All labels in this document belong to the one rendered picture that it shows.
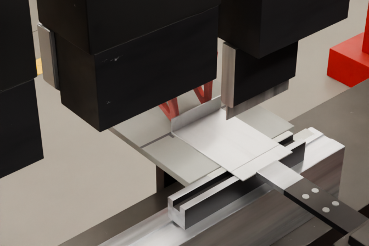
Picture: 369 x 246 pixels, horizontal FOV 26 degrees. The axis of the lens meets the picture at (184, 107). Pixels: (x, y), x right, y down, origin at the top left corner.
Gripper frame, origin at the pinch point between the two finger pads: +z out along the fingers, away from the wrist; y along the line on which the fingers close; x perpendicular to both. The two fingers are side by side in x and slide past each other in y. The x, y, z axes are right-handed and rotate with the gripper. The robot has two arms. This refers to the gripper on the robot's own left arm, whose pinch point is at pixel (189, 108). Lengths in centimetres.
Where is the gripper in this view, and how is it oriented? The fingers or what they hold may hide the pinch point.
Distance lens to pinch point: 103.5
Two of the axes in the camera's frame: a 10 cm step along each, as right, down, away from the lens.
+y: 7.5, -3.8, 5.5
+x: -5.8, 0.1, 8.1
